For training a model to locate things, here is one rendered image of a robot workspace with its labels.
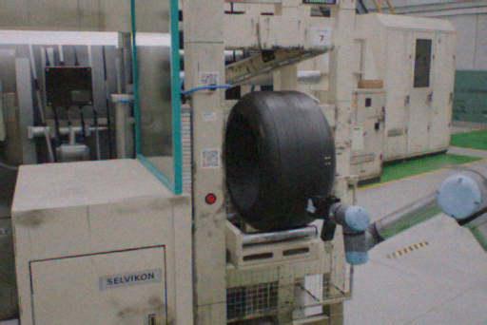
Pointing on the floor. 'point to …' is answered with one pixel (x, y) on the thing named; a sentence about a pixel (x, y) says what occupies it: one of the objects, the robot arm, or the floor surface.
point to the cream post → (198, 16)
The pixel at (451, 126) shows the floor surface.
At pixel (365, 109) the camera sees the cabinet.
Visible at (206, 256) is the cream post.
